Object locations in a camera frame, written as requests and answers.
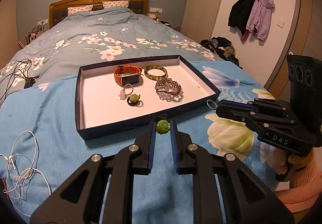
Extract pink sleeve forearm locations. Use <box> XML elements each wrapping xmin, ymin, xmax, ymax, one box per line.
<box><xmin>271</xmin><ymin>149</ymin><xmax>321</xmax><ymax>214</ymax></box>

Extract blue blossom duvet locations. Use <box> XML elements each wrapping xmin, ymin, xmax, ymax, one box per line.
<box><xmin>1</xmin><ymin>7</ymin><xmax>219</xmax><ymax>102</ymax></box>

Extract black hanging jacket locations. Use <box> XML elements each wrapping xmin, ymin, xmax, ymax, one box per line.
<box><xmin>228</xmin><ymin>0</ymin><xmax>255</xmax><ymax>35</ymax></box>

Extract orange smart watch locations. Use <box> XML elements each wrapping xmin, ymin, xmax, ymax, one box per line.
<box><xmin>114</xmin><ymin>65</ymin><xmax>142</xmax><ymax>86</ymax></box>

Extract dark clothes pile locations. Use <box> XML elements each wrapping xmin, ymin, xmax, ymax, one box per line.
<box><xmin>200</xmin><ymin>37</ymin><xmax>242</xmax><ymax>69</ymax></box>

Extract wall power socket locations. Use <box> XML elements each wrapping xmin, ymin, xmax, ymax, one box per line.
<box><xmin>150</xmin><ymin>7</ymin><xmax>163</xmax><ymax>13</ymax></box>

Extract left patterned pillow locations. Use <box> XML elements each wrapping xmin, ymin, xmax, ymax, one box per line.
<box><xmin>68</xmin><ymin>5</ymin><xmax>93</xmax><ymax>16</ymax></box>

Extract purple beaded bracelet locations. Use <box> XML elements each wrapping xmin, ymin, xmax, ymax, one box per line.
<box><xmin>154</xmin><ymin>77</ymin><xmax>184</xmax><ymax>103</ymax></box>

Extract yellow amber bangle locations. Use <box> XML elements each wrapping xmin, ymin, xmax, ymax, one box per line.
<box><xmin>144</xmin><ymin>64</ymin><xmax>168</xmax><ymax>81</ymax></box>

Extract navy white jewelry tray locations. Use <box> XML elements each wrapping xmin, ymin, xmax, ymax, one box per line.
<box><xmin>75</xmin><ymin>55</ymin><xmax>221</xmax><ymax>141</ymax></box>

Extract green flower ring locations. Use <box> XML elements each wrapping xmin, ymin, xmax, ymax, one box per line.
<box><xmin>155</xmin><ymin>120</ymin><xmax>171</xmax><ymax>135</ymax></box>

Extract white earphone cable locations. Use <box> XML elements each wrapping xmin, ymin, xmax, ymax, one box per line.
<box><xmin>0</xmin><ymin>130</ymin><xmax>53</xmax><ymax>217</ymax></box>

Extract wooden headboard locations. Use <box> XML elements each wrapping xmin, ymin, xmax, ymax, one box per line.
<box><xmin>49</xmin><ymin>0</ymin><xmax>149</xmax><ymax>28</ymax></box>

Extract black charger cables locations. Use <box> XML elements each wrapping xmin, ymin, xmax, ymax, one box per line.
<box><xmin>0</xmin><ymin>58</ymin><xmax>40</xmax><ymax>102</ymax></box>

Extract purple hanging jacket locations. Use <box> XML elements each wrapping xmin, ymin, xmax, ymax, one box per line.
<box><xmin>241</xmin><ymin>0</ymin><xmax>275</xmax><ymax>43</ymax></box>

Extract blue floral blanket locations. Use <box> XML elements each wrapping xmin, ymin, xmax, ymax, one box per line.
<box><xmin>1</xmin><ymin>61</ymin><xmax>277</xmax><ymax>223</ymax></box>

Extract pink flower ring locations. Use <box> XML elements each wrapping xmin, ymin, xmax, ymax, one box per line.
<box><xmin>118</xmin><ymin>83</ymin><xmax>134</xmax><ymax>101</ymax></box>

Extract right hand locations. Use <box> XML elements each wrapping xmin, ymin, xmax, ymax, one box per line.
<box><xmin>267</xmin><ymin>147</ymin><xmax>314</xmax><ymax>182</ymax></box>

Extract right patterned pillow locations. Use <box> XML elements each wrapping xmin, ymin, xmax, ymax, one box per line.
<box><xmin>103</xmin><ymin>0</ymin><xmax>129</xmax><ymax>9</ymax></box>

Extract patterned pillow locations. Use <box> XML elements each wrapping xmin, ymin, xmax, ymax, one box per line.
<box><xmin>103</xmin><ymin>0</ymin><xmax>129</xmax><ymax>9</ymax></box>
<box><xmin>68</xmin><ymin>5</ymin><xmax>93</xmax><ymax>16</ymax></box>

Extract black ring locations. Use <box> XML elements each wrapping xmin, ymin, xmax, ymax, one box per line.
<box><xmin>127</xmin><ymin>98</ymin><xmax>144</xmax><ymax>108</ymax></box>

